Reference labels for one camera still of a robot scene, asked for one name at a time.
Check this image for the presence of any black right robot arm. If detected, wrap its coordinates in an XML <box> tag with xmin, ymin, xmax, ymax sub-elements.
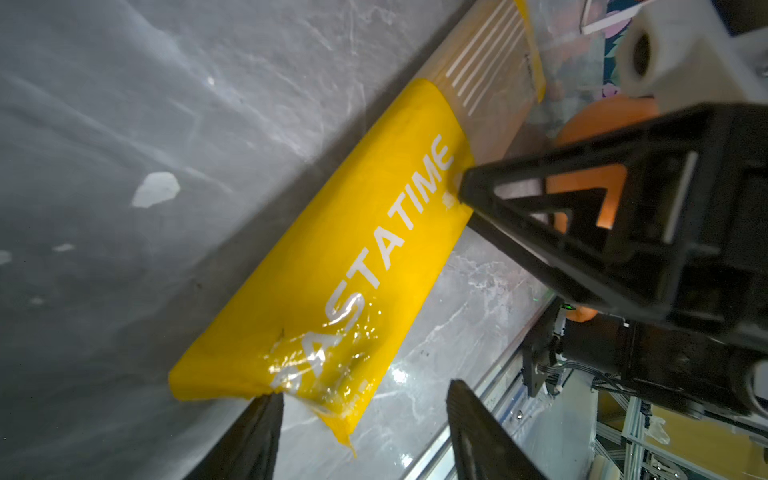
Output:
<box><xmin>459</xmin><ymin>103</ymin><xmax>767</xmax><ymax>418</ymax></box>

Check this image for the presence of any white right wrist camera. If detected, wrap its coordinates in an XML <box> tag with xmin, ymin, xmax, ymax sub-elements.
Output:
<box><xmin>616</xmin><ymin>1</ymin><xmax>767</xmax><ymax>113</ymax></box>

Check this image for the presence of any yellow pasta bag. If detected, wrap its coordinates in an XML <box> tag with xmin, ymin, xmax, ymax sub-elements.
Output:
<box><xmin>169</xmin><ymin>1</ymin><xmax>545</xmax><ymax>444</ymax></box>

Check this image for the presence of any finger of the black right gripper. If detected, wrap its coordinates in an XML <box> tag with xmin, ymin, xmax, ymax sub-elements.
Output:
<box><xmin>459</xmin><ymin>112</ymin><xmax>697</xmax><ymax>300</ymax></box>

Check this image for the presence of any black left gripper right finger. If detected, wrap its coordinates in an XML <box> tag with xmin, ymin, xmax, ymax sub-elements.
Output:
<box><xmin>446</xmin><ymin>379</ymin><xmax>545</xmax><ymax>480</ymax></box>

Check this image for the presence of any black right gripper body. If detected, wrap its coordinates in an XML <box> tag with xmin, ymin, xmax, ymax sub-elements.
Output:
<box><xmin>661</xmin><ymin>103</ymin><xmax>767</xmax><ymax>353</ymax></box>

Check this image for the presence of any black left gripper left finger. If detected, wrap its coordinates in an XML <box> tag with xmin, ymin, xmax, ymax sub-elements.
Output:
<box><xmin>185</xmin><ymin>394</ymin><xmax>284</xmax><ymax>480</ymax></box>

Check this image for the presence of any orange shark plush toy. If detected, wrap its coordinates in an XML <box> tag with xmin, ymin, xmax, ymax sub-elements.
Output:
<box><xmin>545</xmin><ymin>94</ymin><xmax>661</xmax><ymax>324</ymax></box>

